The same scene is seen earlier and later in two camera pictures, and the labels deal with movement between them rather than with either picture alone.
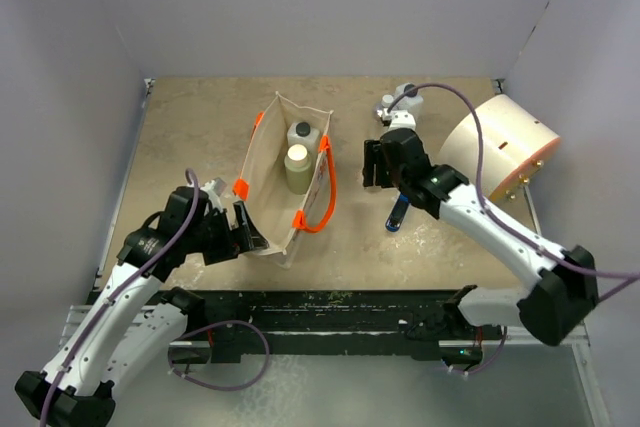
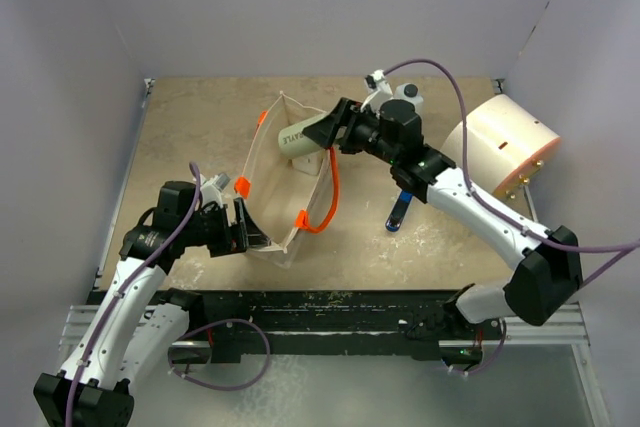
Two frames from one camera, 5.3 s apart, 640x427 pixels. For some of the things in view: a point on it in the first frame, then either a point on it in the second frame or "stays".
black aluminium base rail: x=350 y=325 stays
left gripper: x=234 y=240 stays
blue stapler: x=397 y=213 stays
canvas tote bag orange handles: x=290 y=175 stays
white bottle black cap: x=301 y=133 -> x=309 y=164
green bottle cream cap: x=297 y=164 -> x=293 y=142
